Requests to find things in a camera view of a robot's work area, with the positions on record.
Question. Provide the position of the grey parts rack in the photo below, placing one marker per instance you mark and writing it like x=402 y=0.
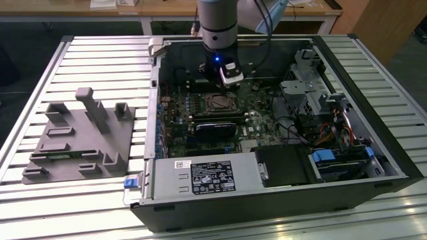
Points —
x=83 y=140

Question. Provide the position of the silver chipset heat sink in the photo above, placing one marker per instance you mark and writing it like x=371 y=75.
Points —
x=249 y=145

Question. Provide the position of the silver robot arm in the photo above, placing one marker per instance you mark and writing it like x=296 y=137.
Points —
x=216 y=22

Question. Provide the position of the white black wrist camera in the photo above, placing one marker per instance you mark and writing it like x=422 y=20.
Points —
x=231 y=72

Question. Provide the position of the wooden cabinet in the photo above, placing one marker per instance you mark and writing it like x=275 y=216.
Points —
x=383 y=25

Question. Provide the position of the silver power supply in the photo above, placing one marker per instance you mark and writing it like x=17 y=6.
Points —
x=169 y=180

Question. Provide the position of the hard disk in blue carrier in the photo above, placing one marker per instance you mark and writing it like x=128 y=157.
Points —
x=322 y=155

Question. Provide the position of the wooden desk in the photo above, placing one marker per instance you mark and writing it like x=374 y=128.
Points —
x=49 y=7

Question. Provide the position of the black PC case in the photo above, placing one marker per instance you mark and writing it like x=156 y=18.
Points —
x=233 y=212

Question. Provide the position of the white box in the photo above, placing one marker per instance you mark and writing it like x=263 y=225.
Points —
x=103 y=4
x=127 y=2

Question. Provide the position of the black drive bay box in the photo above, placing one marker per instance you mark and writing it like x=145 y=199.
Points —
x=283 y=165

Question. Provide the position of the blue case latch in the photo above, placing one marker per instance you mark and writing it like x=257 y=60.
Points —
x=131 y=182

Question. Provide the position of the black RAM stick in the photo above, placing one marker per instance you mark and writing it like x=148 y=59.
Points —
x=220 y=115

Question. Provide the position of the metal drive cage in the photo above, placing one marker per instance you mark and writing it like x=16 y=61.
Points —
x=300 y=85

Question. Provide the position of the CPU socket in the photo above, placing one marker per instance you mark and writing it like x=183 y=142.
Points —
x=209 y=110

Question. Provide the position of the black graphics card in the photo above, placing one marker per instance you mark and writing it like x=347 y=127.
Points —
x=215 y=130

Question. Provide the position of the green motherboard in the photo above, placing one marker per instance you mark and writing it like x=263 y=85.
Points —
x=263 y=120

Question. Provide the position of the green RAM stick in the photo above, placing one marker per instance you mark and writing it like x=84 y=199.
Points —
x=63 y=155

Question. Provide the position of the blue plastic clip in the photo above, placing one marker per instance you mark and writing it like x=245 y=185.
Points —
x=368 y=152

